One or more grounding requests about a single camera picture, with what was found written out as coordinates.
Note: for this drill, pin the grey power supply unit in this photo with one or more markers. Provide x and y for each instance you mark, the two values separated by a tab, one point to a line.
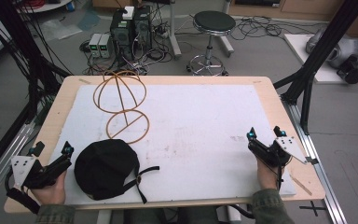
94	45
104	46

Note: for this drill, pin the black metal frame strut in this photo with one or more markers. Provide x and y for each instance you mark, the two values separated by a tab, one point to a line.
320	53
24	62

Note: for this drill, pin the white foam mat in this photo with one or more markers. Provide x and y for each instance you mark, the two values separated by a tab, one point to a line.
199	140

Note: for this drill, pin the person's left hand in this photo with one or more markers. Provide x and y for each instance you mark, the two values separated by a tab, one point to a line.
51	193

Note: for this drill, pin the black round stool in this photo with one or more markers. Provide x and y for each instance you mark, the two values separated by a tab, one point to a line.
213	23

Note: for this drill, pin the black device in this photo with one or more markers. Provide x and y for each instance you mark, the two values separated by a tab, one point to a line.
352	71

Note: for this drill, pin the white floor board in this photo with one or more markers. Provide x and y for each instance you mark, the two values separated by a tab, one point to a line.
304	56

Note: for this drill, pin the white box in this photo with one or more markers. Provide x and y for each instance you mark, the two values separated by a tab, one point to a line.
128	12

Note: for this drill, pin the person's right hand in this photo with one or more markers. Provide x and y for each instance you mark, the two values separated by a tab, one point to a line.
267	177

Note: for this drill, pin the black computer tower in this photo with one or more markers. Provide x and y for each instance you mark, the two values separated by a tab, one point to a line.
121	34
143	28

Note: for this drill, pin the grey robot head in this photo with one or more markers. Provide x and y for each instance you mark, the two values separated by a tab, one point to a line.
338	46

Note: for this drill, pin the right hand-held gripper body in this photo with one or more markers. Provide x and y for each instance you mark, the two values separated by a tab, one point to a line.
273	155

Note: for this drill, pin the aluminium rail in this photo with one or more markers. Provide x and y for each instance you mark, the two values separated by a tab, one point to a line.
3	165
317	155

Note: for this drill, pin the thin wooden stick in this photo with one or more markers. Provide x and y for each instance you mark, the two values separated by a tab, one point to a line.
301	185

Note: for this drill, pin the black cap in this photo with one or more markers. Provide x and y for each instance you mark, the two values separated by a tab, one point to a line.
105	171

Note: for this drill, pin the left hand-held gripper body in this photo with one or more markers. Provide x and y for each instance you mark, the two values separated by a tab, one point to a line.
28	172

